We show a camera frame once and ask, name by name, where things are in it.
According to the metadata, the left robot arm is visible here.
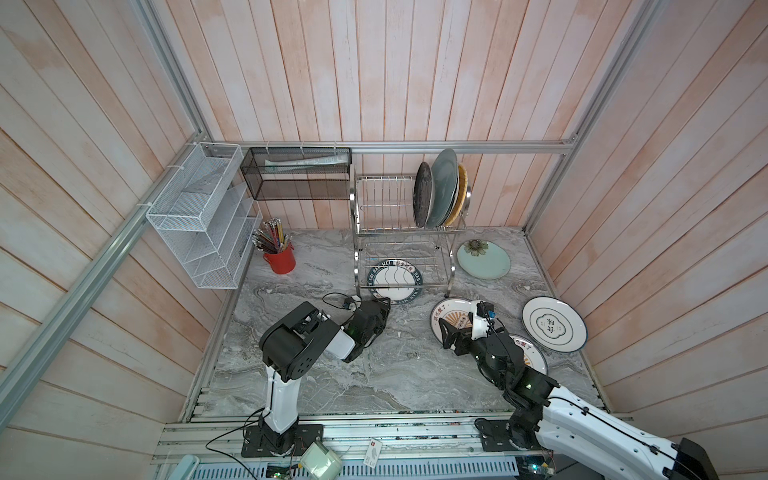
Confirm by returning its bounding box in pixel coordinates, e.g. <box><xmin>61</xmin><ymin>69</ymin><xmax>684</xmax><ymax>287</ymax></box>
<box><xmin>259</xmin><ymin>297</ymin><xmax>391</xmax><ymax>436</ymax></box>

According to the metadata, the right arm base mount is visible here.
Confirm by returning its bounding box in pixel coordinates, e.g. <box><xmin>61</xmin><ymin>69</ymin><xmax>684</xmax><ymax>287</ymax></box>
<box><xmin>474</xmin><ymin>418</ymin><xmax>539</xmax><ymax>452</ymax></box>

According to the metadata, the cream floral plate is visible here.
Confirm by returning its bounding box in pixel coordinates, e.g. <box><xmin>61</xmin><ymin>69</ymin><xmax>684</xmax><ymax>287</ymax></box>
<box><xmin>442</xmin><ymin>179</ymin><xmax>460</xmax><ymax>227</ymax></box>

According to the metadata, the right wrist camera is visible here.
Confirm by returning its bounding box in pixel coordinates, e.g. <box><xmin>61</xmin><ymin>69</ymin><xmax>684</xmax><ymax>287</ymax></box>
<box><xmin>471</xmin><ymin>300</ymin><xmax>496</xmax><ymax>341</ymax></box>

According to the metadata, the yellow woven round tray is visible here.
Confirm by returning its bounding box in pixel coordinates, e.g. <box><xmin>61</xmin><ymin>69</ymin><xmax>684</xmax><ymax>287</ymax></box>
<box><xmin>447</xmin><ymin>164</ymin><xmax>469</xmax><ymax>227</ymax></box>

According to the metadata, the red pencil cup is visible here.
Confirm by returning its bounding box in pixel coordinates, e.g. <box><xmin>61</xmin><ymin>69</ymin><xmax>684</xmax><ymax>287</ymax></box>
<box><xmin>263</xmin><ymin>243</ymin><xmax>296</xmax><ymax>275</ymax></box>

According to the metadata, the black oval plate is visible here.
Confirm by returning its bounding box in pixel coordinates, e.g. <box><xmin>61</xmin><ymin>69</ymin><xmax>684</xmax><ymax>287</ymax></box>
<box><xmin>413</xmin><ymin>161</ymin><xmax>434</xmax><ymax>228</ymax></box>

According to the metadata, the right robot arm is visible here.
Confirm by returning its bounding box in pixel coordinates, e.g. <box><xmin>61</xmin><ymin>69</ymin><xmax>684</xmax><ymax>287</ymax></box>
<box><xmin>437</xmin><ymin>315</ymin><xmax>719</xmax><ymax>479</ymax></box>

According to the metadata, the orange sunburst plate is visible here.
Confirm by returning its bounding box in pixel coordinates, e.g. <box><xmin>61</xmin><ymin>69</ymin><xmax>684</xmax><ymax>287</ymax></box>
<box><xmin>430</xmin><ymin>298</ymin><xmax>475</xmax><ymax>342</ymax></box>
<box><xmin>510</xmin><ymin>335</ymin><xmax>548</xmax><ymax>375</ymax></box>

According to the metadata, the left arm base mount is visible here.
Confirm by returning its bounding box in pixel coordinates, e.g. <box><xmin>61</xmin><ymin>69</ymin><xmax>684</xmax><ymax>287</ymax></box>
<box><xmin>241</xmin><ymin>423</ymin><xmax>324</xmax><ymax>458</ymax></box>

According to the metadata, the white tag label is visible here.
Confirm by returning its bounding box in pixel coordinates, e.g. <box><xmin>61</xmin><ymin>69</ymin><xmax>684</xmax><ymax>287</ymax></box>
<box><xmin>363</xmin><ymin>438</ymin><xmax>382</xmax><ymax>469</ymax></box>

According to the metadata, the white black-rimmed plate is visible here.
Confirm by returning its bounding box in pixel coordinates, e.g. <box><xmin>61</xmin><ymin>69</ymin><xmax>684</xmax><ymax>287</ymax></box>
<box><xmin>522</xmin><ymin>296</ymin><xmax>589</xmax><ymax>353</ymax></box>

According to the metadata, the pale green flower plate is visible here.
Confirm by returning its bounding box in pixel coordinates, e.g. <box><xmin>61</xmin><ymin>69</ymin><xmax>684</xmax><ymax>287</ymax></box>
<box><xmin>457</xmin><ymin>239</ymin><xmax>511</xmax><ymax>280</ymax></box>

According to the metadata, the white power adapter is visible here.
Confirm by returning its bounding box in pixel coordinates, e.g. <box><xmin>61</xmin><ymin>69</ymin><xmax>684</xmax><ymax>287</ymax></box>
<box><xmin>299</xmin><ymin>442</ymin><xmax>342</xmax><ymax>480</ymax></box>

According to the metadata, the black mesh wall basket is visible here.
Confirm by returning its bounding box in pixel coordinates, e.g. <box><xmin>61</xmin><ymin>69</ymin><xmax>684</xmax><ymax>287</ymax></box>
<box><xmin>240</xmin><ymin>146</ymin><xmax>352</xmax><ymax>201</ymax></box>

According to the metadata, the steel dish rack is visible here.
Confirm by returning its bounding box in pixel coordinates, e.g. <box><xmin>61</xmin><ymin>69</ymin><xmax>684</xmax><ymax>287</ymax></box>
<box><xmin>349</xmin><ymin>167</ymin><xmax>472</xmax><ymax>297</ymax></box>

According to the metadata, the white mesh wall shelf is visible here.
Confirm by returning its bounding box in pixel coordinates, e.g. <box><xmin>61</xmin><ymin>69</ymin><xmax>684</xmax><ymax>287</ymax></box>
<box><xmin>147</xmin><ymin>142</ymin><xmax>262</xmax><ymax>290</ymax></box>

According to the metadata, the pale green glass plate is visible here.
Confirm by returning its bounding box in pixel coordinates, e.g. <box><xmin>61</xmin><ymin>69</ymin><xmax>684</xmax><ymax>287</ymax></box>
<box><xmin>426</xmin><ymin>149</ymin><xmax>459</xmax><ymax>228</ymax></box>

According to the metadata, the pencils bundle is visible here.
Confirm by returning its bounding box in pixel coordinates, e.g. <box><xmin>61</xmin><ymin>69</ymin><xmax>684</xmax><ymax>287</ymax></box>
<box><xmin>252</xmin><ymin>218</ymin><xmax>291</xmax><ymax>255</ymax></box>

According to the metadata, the green rimmed white plate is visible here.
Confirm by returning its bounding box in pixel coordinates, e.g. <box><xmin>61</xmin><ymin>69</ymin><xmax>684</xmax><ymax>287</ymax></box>
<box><xmin>367</xmin><ymin>259</ymin><xmax>423</xmax><ymax>304</ymax></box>

